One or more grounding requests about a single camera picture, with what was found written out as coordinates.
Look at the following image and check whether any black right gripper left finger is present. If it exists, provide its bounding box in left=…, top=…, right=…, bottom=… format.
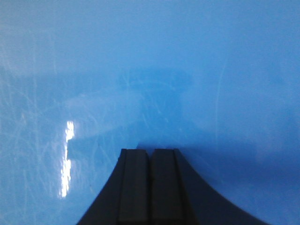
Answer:
left=78, top=149, right=150, bottom=225

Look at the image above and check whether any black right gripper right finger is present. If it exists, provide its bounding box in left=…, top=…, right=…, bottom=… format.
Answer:
left=150, top=149, right=265, bottom=225

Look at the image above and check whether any blue door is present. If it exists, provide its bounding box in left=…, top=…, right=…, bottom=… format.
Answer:
left=0, top=0, right=300, bottom=225

